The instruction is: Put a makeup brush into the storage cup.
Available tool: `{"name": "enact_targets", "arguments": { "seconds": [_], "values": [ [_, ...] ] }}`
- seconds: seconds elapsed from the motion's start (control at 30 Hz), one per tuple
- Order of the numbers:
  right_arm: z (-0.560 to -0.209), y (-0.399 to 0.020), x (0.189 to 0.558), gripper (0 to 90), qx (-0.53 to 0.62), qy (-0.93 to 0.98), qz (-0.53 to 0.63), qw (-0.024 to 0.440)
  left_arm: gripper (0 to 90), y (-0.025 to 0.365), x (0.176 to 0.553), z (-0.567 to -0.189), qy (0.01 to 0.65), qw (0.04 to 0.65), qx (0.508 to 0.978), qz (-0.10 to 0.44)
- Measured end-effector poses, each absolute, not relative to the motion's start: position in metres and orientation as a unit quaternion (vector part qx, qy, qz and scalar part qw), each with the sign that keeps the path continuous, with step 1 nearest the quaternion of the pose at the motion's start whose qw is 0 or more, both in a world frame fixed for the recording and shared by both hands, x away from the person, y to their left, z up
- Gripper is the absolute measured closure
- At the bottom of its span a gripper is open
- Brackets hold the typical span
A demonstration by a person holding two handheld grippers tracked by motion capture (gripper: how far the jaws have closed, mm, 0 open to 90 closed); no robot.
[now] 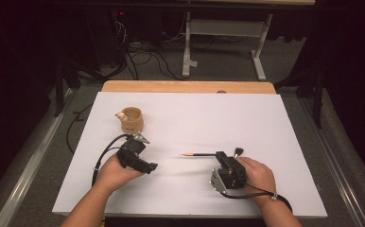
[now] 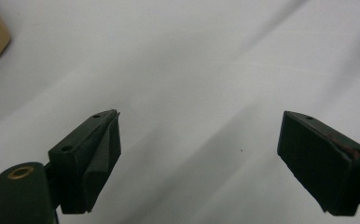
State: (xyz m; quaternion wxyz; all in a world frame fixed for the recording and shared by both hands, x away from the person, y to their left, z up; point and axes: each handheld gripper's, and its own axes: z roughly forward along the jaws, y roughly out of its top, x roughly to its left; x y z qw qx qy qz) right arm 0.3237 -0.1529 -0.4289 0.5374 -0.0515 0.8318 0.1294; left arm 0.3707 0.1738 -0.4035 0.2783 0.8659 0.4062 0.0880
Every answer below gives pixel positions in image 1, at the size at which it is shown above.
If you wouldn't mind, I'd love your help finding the person's left hand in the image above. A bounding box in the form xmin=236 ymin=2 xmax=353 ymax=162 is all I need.
xmin=96 ymin=153 xmax=147 ymax=195

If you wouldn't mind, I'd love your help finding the dark computer tower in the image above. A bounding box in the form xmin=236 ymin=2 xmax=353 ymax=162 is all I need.
xmin=85 ymin=8 xmax=131 ymax=67

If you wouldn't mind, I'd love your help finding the tangle of floor cables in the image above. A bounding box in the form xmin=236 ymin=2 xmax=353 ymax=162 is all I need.
xmin=109 ymin=18 xmax=191 ymax=81

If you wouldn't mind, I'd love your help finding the tan pot with bear figure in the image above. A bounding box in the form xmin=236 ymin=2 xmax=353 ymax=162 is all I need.
xmin=114 ymin=106 xmax=145 ymax=134

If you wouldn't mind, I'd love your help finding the left hand-held gripper cable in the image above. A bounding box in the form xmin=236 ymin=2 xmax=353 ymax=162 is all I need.
xmin=91 ymin=133 xmax=131 ymax=187

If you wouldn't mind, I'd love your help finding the metal floor rail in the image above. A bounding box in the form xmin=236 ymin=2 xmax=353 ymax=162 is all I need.
xmin=298 ymin=97 xmax=365 ymax=227
xmin=0 ymin=89 xmax=75 ymax=227

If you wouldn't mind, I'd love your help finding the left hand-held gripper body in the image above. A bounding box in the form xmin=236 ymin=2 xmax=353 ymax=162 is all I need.
xmin=116 ymin=132 xmax=150 ymax=170

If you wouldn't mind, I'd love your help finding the black metal stand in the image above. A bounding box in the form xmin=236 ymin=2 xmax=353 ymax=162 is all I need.
xmin=273 ymin=67 xmax=326 ymax=130
xmin=53 ymin=60 xmax=81 ymax=118

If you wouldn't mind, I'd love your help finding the white table mat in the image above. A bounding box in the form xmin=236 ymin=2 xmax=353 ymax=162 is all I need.
xmin=51 ymin=91 xmax=328 ymax=219

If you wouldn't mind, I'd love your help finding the white-framed desk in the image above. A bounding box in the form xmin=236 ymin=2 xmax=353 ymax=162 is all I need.
xmin=177 ymin=0 xmax=317 ymax=81

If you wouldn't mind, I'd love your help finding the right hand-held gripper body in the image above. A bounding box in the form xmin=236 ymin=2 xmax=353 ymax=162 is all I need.
xmin=210 ymin=155 xmax=248 ymax=195

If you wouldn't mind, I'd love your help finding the person's right hand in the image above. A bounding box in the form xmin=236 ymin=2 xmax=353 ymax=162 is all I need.
xmin=236 ymin=156 xmax=278 ymax=203

